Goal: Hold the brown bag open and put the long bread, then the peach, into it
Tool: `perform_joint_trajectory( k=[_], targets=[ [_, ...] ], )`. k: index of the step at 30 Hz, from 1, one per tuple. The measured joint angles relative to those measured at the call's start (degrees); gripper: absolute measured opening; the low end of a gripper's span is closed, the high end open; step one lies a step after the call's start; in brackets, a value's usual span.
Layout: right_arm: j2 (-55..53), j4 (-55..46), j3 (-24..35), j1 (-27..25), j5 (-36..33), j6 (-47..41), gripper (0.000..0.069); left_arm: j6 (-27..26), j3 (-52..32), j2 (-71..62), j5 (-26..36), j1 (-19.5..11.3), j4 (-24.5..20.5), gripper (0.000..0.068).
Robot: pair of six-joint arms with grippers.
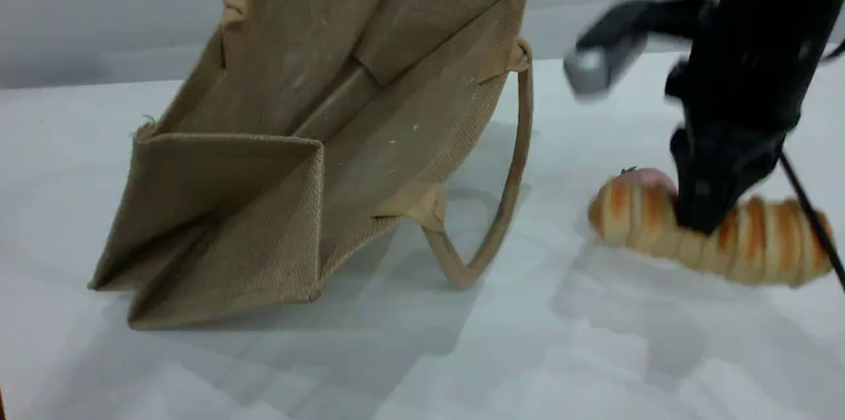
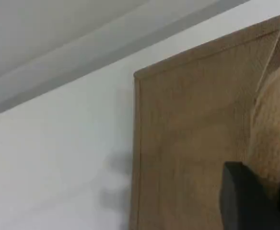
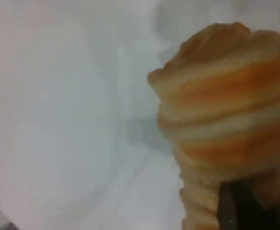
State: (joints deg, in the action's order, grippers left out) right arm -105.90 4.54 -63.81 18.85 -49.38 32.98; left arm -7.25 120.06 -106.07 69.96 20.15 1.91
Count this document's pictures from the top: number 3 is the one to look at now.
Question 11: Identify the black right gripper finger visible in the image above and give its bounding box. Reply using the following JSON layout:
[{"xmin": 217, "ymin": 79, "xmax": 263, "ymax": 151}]
[{"xmin": 217, "ymin": 181, "xmax": 280, "ymax": 230}]

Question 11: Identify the long striped bread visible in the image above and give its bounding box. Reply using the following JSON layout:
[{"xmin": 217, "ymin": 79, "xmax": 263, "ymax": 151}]
[{"xmin": 147, "ymin": 22, "xmax": 280, "ymax": 230}]

